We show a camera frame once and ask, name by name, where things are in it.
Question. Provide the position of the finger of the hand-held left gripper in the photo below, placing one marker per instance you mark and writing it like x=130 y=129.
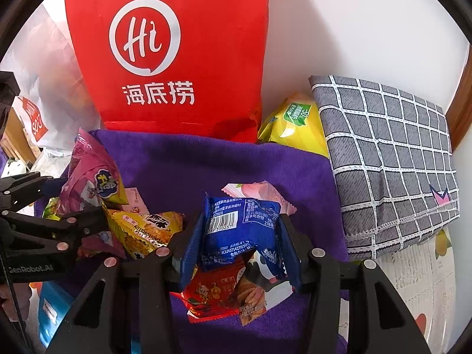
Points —
x=55 y=232
x=22 y=186

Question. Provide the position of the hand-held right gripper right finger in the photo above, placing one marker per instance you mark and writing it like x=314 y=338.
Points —
x=291 y=254

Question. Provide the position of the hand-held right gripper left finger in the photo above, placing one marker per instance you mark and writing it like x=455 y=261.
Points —
x=193 y=250

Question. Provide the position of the green triangular snack packet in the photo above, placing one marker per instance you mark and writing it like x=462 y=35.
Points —
x=51 y=210

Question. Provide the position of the small red snack packet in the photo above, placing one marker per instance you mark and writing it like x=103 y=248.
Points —
x=210 y=291

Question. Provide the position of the blue snack packet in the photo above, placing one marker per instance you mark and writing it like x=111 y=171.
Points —
x=239 y=228

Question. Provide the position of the yellow triangular snack packet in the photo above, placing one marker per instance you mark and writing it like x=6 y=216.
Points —
x=147 y=228

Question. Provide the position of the brown snack packet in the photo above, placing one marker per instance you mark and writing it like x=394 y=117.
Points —
x=252 y=298

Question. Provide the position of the purple triangular snack packet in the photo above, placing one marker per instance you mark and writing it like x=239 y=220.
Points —
x=88 y=177

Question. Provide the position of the pink peach snack packet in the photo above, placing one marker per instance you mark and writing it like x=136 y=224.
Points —
x=258 y=191

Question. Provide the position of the pale pink snack packet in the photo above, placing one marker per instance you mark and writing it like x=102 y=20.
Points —
x=133 y=200

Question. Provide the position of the blue tissue pack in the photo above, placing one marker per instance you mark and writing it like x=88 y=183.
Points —
x=53 y=313

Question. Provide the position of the purple towel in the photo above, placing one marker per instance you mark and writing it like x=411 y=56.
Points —
x=177 y=169

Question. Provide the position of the white plastic shopping bag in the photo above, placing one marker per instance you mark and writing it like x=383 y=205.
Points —
x=55 y=81

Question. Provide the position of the yellow green snack packet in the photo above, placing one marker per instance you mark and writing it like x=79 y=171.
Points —
x=295 y=129

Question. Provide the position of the fruit print tablecloth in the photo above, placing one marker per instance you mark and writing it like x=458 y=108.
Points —
x=416 y=284

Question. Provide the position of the grey checked folded cloth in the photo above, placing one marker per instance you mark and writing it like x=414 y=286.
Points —
x=387 y=155

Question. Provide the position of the red paper bag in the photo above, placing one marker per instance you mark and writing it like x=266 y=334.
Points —
x=206 y=44

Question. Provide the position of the brown wooden door frame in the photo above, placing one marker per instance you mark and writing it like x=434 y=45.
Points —
x=462 y=110

